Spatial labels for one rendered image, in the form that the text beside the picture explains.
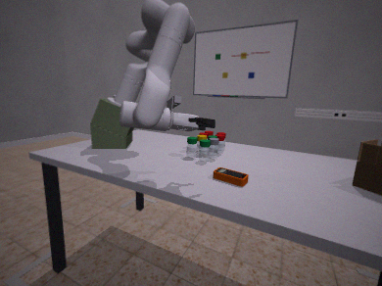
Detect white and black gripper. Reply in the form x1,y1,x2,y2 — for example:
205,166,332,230
169,111,215,131

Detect brown cardboard box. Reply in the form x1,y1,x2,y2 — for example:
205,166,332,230
353,139,382,196

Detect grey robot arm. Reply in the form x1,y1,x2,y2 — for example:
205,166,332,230
107,0,195,131

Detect orange digital multimeter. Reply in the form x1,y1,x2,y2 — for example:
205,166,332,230
214,167,249,187

